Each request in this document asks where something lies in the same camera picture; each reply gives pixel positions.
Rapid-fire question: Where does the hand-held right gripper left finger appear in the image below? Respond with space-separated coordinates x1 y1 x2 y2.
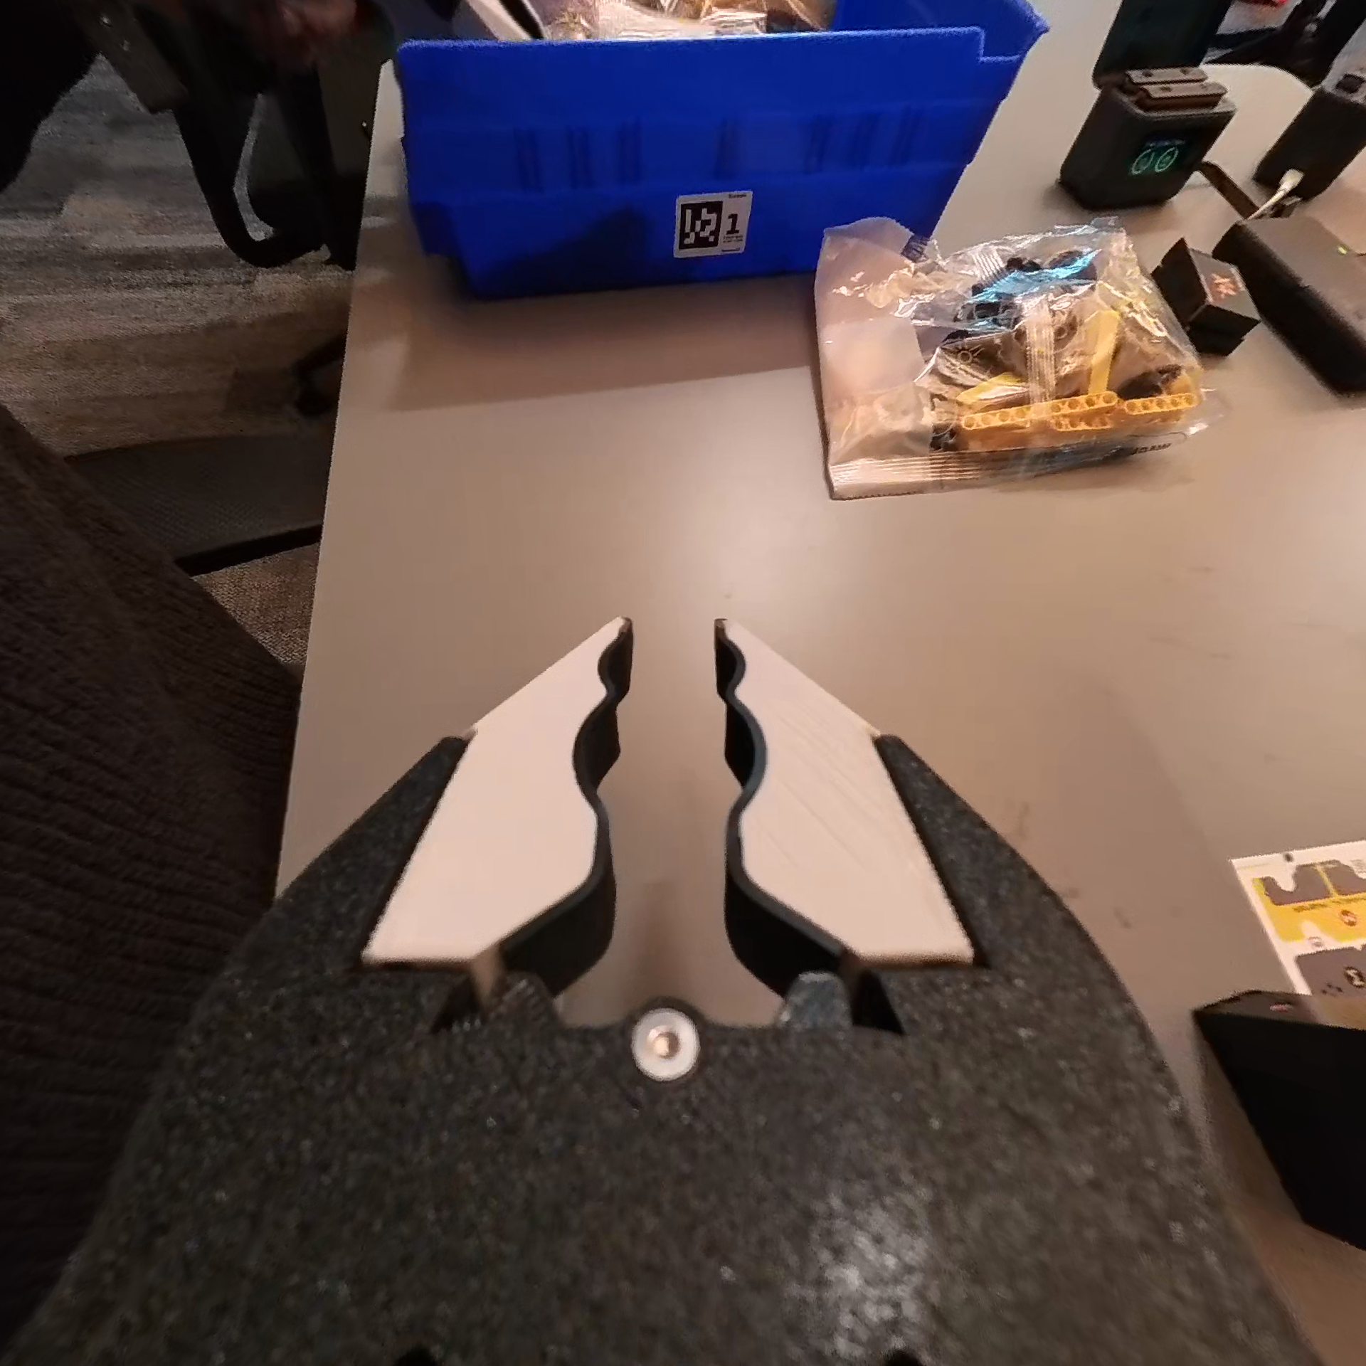
362 615 637 1010

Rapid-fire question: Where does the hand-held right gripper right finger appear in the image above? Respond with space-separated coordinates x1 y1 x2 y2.
713 617 978 1010

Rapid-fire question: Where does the blue plastic storage bin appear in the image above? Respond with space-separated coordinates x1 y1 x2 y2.
396 0 1053 301

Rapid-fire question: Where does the yellow grey sticker sheet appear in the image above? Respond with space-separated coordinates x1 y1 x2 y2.
1230 840 1366 999

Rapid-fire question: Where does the clear bag of yellow beams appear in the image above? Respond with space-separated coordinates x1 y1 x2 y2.
814 217 1224 501

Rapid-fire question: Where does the black perforated block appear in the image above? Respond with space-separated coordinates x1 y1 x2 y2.
1193 991 1366 1253

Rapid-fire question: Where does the small black box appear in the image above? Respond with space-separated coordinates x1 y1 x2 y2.
1150 238 1264 357

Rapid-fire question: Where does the flat black power bank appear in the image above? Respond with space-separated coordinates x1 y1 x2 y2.
1214 214 1366 394

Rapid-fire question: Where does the black charger case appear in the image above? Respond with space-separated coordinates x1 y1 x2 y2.
1059 0 1256 212

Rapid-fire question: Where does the large clear plastic bag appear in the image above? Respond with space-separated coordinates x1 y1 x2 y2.
459 0 845 36

